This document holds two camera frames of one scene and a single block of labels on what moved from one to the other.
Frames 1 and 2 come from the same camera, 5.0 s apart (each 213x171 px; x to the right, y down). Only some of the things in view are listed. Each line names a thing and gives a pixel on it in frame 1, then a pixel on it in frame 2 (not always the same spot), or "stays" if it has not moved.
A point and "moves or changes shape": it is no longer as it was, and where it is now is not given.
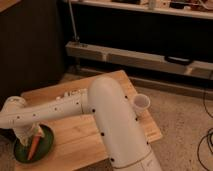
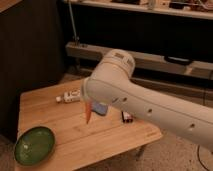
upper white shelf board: (148, 9) stays
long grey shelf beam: (138, 59) stays
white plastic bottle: (74, 93) stays
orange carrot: (34, 146) moves or changes shape
